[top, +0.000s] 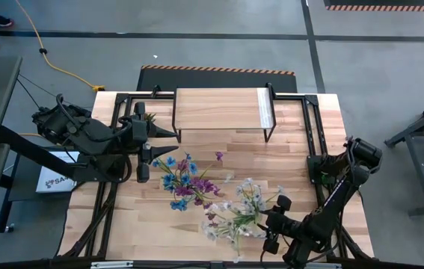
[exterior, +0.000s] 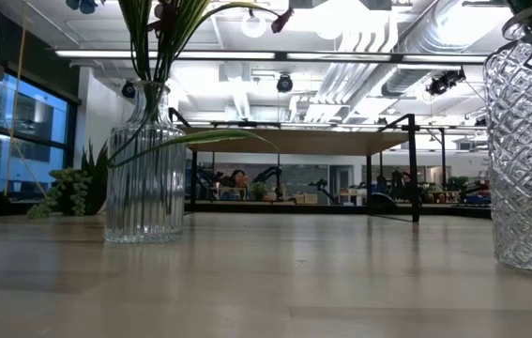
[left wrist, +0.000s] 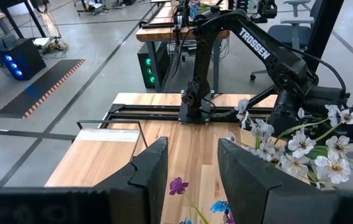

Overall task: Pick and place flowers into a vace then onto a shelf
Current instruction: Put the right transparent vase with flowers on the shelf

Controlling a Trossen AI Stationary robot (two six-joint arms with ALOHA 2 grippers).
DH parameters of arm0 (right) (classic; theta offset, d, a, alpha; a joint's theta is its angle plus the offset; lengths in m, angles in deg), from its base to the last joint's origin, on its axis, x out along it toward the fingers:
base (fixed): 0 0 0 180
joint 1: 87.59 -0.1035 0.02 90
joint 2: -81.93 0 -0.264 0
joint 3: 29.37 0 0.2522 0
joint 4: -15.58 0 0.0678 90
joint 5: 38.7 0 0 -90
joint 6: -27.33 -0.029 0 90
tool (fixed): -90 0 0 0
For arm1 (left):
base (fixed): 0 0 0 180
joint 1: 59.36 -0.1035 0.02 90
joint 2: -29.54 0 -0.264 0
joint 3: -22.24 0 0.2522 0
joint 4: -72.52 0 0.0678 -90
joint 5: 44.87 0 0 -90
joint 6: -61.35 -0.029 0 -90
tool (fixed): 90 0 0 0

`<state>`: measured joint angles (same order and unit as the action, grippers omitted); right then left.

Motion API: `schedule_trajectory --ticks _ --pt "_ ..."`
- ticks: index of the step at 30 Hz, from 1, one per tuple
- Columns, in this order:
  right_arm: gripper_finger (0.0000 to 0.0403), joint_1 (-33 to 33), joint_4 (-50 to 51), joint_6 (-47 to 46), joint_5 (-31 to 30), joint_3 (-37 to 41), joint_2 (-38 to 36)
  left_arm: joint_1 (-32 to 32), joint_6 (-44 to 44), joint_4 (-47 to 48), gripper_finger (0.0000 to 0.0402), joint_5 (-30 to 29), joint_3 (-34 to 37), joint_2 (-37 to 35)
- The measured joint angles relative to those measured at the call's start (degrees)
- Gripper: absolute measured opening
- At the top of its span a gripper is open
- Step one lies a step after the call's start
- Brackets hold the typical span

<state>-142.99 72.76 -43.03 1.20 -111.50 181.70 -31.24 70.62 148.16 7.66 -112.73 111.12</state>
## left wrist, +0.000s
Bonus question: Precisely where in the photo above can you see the black computer tower green lights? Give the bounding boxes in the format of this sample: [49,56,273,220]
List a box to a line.
[137,42,171,90]

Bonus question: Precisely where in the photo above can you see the blue artificial flower stem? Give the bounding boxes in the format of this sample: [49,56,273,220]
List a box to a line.
[179,200,232,224]

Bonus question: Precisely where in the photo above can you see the purple artificial flower stem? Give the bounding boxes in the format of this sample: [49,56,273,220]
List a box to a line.
[169,177,235,224]

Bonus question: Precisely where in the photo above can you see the black box blue lights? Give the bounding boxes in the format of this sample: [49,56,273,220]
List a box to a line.
[0,38,47,82]

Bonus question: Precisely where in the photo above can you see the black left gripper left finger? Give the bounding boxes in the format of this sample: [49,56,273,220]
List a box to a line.
[0,136,169,224]

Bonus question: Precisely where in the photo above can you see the grey office chair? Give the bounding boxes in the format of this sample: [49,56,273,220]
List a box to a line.
[250,0,323,81]

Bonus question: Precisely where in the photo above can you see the wooden work table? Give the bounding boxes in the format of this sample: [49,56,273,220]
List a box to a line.
[135,0,230,93]

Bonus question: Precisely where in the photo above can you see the black hazard-striped floor mat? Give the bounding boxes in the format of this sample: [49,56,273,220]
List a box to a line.
[0,58,86,119]

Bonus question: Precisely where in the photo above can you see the white artificial flower stem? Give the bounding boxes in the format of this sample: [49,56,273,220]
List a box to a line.
[225,98,286,162]
[277,104,353,191]

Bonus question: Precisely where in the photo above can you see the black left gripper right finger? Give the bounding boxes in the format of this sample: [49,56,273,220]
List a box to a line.
[218,139,353,224]

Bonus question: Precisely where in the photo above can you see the black table legs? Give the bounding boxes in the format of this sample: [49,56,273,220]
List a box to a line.
[0,0,47,39]

